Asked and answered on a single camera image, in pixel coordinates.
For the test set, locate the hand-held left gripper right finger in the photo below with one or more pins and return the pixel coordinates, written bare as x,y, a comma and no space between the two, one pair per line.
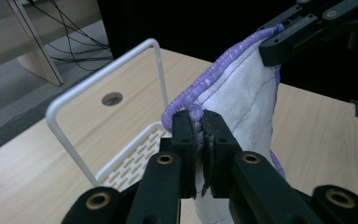
221,146

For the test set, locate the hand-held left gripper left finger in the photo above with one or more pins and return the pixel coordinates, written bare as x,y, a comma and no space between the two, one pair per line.
184,146

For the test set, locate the white cloth with purple edge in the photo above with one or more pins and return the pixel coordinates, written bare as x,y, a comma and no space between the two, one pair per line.
242,90

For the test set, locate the black curtain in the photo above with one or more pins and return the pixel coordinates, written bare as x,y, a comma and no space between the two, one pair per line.
183,25

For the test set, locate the light wooden shelf unit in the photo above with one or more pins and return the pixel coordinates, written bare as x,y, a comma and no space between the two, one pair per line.
34,40

